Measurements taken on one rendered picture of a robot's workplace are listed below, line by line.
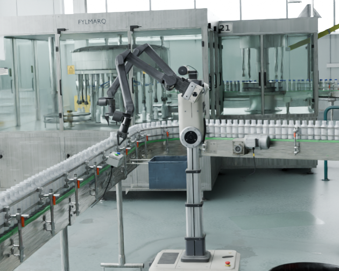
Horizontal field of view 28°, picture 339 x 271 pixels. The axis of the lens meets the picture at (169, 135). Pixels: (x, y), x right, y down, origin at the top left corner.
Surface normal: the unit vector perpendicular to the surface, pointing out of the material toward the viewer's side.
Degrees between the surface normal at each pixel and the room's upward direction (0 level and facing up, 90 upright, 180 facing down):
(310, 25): 90
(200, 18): 90
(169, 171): 90
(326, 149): 92
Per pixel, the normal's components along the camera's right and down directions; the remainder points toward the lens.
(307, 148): -0.44, 0.11
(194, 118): -0.14, 0.29
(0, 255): 0.99, -0.02
